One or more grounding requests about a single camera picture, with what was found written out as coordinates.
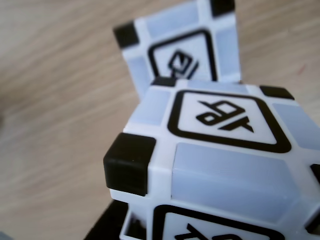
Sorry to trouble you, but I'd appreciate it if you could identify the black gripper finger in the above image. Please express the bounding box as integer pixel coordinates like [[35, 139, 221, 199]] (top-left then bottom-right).
[[83, 200, 130, 240]]

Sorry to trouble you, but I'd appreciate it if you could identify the white cube crossed symbol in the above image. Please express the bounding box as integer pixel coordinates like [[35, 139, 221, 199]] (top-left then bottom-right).
[[102, 77, 320, 240]]

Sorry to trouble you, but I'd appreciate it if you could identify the white cube zigzag symbol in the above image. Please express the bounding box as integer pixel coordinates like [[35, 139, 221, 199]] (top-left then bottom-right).
[[112, 0, 243, 87]]

